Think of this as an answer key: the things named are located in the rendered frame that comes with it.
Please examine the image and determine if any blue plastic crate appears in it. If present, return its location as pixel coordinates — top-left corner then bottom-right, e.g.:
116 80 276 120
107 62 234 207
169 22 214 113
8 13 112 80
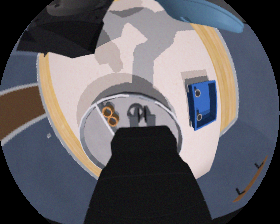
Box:
185 80 217 131

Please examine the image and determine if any bronze bushing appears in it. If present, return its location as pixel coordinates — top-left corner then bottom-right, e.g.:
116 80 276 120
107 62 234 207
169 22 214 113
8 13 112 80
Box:
108 114 119 126
102 105 115 118

